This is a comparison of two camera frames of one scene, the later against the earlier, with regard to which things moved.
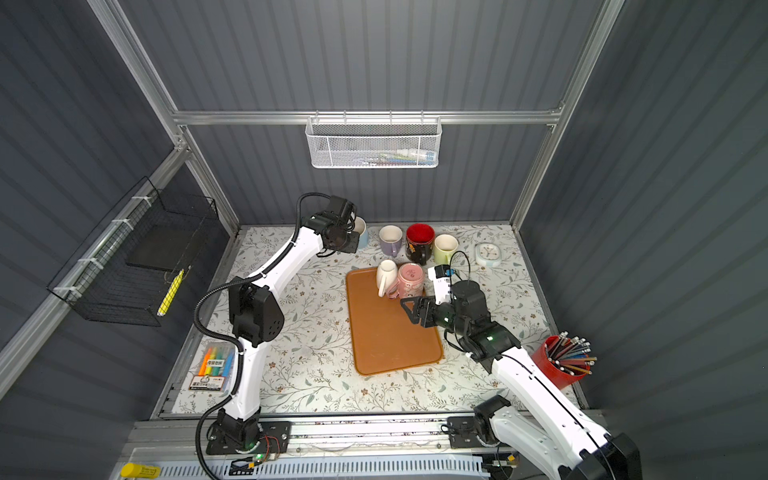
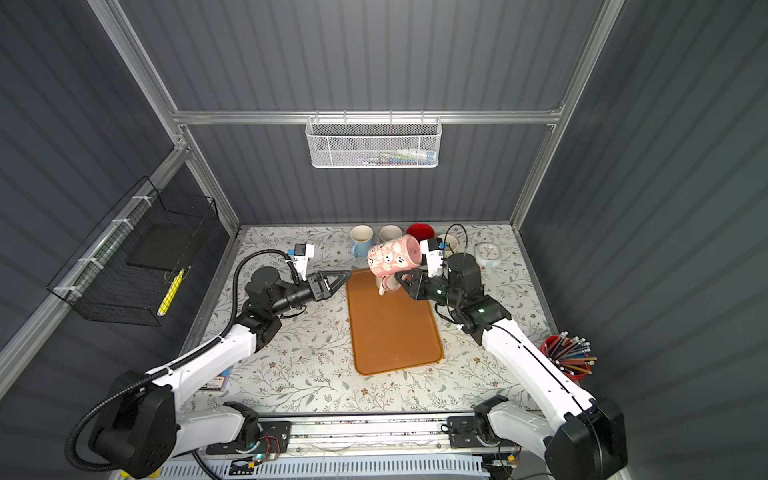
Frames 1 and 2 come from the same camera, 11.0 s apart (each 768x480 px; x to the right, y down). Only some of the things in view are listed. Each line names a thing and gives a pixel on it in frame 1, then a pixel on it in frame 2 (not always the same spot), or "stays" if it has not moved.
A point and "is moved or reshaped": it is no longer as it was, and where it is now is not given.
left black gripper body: (346, 241) to (293, 296)
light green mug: (444, 247) stays
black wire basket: (129, 273) stays
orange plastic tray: (390, 334) stays
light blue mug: (360, 227) is moved or reshaped
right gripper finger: (424, 309) to (411, 280)
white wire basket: (374, 142) stays
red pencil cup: (564, 360) stays
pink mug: (410, 282) is moved or reshaped
